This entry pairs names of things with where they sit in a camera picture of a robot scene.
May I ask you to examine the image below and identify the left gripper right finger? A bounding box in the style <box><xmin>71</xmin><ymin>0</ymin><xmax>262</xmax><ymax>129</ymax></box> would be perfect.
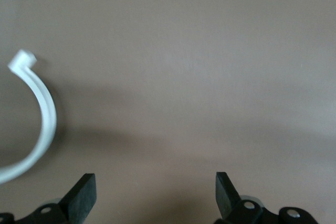
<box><xmin>214</xmin><ymin>172</ymin><xmax>320</xmax><ymax>224</ymax></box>

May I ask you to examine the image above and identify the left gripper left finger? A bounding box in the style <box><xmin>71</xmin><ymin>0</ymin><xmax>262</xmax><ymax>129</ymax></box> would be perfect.
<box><xmin>0</xmin><ymin>173</ymin><xmax>97</xmax><ymax>224</ymax></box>

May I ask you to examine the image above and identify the white C-shaped plastic clamp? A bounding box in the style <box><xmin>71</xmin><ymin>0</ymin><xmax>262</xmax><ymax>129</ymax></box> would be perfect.
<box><xmin>0</xmin><ymin>49</ymin><xmax>58</xmax><ymax>184</ymax></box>

